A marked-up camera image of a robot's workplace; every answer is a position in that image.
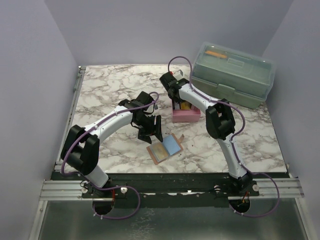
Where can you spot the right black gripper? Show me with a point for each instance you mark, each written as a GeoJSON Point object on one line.
{"type": "Point", "coordinates": [180, 100]}

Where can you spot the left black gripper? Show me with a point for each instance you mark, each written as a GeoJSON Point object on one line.
{"type": "Point", "coordinates": [144, 134]}

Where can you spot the gold credit card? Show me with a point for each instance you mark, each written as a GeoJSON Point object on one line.
{"type": "Point", "coordinates": [185, 105]}

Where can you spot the tan leather card holder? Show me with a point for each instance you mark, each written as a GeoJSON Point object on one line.
{"type": "Point", "coordinates": [162, 151]}

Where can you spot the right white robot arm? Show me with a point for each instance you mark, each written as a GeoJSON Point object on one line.
{"type": "Point", "coordinates": [220, 125]}

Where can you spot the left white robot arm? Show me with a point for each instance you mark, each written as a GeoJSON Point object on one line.
{"type": "Point", "coordinates": [82, 145]}

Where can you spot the pink card box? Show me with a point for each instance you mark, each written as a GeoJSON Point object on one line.
{"type": "Point", "coordinates": [185, 116]}

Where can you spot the green plastic toolbox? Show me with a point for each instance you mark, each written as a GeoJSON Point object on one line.
{"type": "Point", "coordinates": [241, 78]}

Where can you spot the orange tool inside toolbox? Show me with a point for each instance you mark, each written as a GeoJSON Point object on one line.
{"type": "Point", "coordinates": [216, 54]}

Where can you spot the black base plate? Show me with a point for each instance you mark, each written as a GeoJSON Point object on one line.
{"type": "Point", "coordinates": [168, 190]}

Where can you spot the aluminium mounting rail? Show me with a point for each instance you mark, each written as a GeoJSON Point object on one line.
{"type": "Point", "coordinates": [62, 190]}

